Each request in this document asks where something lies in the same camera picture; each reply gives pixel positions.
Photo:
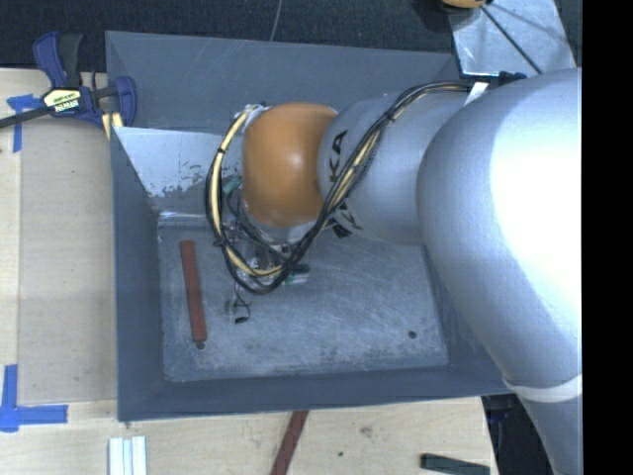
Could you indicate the pale wood flat board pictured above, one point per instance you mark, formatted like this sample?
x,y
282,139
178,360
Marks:
x,y
64,265

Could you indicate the red-brown flat block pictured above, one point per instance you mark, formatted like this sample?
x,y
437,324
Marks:
x,y
291,441
194,290

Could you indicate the grey metal bin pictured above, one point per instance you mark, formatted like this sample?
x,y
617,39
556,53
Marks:
x,y
346,324

